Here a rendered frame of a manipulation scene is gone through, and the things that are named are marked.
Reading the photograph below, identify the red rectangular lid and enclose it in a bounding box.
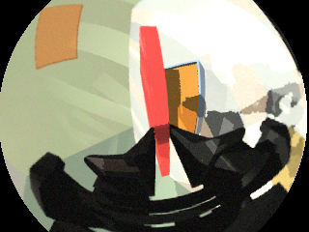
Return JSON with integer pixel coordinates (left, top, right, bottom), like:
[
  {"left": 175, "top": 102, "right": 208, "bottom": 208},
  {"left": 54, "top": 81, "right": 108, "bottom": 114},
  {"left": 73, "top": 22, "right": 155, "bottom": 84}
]
[{"left": 139, "top": 27, "right": 170, "bottom": 177}]

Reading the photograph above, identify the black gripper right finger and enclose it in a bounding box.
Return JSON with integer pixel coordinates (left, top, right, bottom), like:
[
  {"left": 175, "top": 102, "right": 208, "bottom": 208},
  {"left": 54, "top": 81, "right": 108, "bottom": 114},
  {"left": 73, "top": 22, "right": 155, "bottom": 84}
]
[{"left": 169, "top": 125, "right": 246, "bottom": 189}]

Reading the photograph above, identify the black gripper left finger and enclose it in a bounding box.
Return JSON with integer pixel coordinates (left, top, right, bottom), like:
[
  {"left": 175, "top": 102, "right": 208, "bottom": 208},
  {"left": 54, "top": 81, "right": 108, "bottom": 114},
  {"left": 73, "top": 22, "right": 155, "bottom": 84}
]
[{"left": 84, "top": 128, "right": 155, "bottom": 197}]

